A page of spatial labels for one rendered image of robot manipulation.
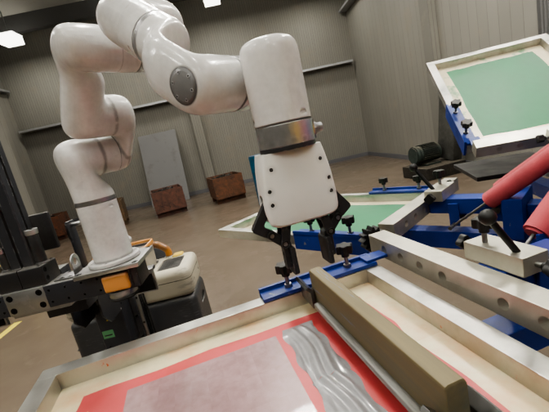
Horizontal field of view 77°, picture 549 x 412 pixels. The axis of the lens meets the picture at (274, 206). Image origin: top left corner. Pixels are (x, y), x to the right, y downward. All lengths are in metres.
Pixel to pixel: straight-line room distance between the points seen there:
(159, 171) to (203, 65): 10.80
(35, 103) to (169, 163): 4.33
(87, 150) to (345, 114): 11.17
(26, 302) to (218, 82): 0.80
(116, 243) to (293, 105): 0.64
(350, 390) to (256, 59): 0.49
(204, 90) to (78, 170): 0.53
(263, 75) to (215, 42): 11.33
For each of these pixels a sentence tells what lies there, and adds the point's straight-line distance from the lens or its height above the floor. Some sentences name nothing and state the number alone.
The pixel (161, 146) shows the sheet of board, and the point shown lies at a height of 1.72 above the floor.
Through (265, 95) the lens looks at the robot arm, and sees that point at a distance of 0.43.
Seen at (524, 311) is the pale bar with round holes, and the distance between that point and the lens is 0.67.
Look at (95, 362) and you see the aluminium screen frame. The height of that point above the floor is 0.99.
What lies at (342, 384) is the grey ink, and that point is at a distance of 0.62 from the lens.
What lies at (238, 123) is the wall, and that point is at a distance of 11.38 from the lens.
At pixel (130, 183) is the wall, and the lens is 12.01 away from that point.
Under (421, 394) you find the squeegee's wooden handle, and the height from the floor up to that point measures 1.02.
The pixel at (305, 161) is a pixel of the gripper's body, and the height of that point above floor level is 1.32.
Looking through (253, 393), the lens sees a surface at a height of 0.96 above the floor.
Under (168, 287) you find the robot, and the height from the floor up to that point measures 0.85.
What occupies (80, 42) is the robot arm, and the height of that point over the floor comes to 1.59.
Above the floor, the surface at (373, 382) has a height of 0.96.
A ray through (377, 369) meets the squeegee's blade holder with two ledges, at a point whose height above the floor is 1.00.
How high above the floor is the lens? 1.36
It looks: 12 degrees down
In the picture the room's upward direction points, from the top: 13 degrees counter-clockwise
